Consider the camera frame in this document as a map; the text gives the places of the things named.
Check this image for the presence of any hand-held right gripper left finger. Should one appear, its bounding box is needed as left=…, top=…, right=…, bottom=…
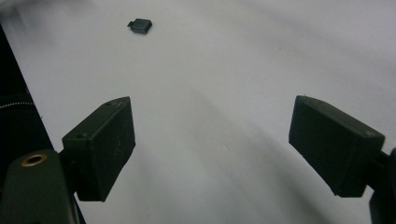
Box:
left=59, top=96, right=136, bottom=203

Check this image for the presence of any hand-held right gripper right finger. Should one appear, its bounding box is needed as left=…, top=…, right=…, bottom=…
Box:
left=288, top=94, right=396, bottom=198

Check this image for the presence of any small black plastic adapter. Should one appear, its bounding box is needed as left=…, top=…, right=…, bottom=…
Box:
left=126, top=18, right=153, bottom=35

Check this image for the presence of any dark cloth with zipper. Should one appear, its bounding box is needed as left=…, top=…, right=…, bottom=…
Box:
left=0, top=24, right=54, bottom=185

